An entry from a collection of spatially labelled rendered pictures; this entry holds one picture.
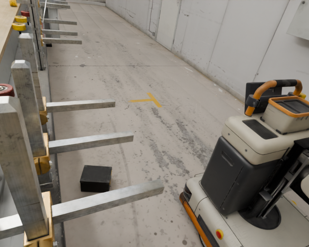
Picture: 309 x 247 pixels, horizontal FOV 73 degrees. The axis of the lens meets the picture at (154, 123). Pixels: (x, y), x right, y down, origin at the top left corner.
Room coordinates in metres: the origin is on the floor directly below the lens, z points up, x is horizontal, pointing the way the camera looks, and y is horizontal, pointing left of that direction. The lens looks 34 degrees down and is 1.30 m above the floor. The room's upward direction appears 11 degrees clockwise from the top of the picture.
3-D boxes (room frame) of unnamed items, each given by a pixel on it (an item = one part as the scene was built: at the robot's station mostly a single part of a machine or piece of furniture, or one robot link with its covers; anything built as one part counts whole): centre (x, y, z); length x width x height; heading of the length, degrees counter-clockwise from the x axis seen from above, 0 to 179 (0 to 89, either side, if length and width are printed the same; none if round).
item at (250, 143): (0.91, -0.65, 0.59); 0.55 x 0.34 x 0.83; 119
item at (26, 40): (0.64, 0.44, 0.86); 0.04 x 0.04 x 0.48; 30
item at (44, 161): (0.44, 0.33, 0.81); 0.14 x 0.06 x 0.05; 30
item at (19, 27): (1.48, 1.06, 0.85); 0.08 x 0.08 x 0.11
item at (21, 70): (0.42, 0.32, 0.87); 0.04 x 0.04 x 0.48; 30
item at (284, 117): (0.93, -0.64, 0.87); 0.23 x 0.15 x 0.11; 119
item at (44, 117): (0.66, 0.45, 0.81); 0.14 x 0.06 x 0.05; 30
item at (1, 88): (0.62, 0.56, 0.85); 0.08 x 0.08 x 0.11
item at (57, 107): (0.72, 0.39, 0.81); 0.43 x 0.03 x 0.04; 120
